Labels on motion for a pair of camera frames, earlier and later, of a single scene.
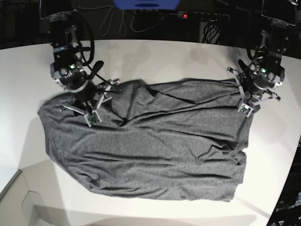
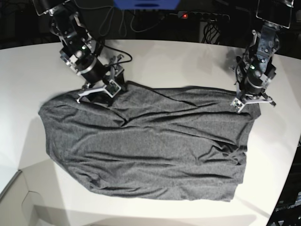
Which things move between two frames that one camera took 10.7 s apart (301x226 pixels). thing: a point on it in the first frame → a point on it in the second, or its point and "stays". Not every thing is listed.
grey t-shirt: x=179 y=138 stays
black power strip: x=203 y=17 stays
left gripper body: x=75 y=78 → x=82 y=53
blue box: x=146 y=4 stays
